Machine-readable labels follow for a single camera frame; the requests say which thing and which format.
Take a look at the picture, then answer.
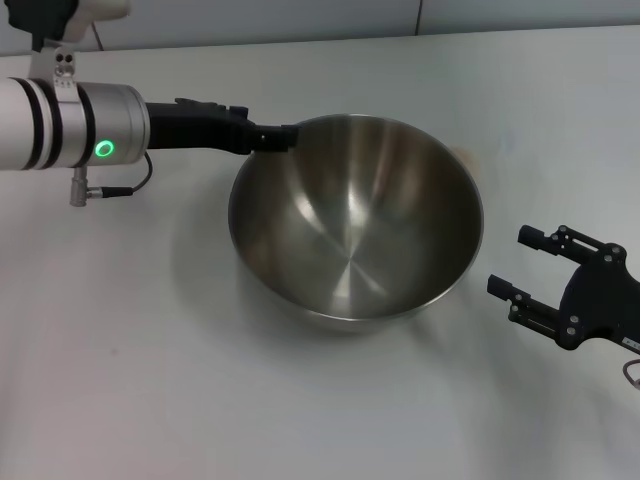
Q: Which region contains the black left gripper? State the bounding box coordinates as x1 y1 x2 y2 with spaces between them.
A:
144 98 300 156

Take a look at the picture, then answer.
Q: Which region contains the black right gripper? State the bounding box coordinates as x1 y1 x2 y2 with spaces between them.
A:
487 224 640 356

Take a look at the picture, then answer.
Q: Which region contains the clear plastic measuring cup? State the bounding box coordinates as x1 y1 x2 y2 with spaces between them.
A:
447 142 489 184

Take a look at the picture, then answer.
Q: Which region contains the stainless steel mixing bowl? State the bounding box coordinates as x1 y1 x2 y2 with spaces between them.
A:
228 113 485 336

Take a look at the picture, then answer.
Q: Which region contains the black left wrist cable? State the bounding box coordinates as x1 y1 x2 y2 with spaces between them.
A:
128 152 154 195

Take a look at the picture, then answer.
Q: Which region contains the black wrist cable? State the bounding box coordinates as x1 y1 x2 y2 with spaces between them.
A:
128 152 154 195
621 357 640 390

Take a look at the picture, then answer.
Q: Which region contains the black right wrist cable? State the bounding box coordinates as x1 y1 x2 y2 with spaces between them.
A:
621 357 640 390

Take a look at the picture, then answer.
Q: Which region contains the silver left wrist cable plug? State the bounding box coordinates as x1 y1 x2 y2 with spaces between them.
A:
69 167 135 207

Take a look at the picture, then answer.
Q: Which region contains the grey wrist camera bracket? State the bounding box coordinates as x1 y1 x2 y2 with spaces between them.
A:
28 43 79 101

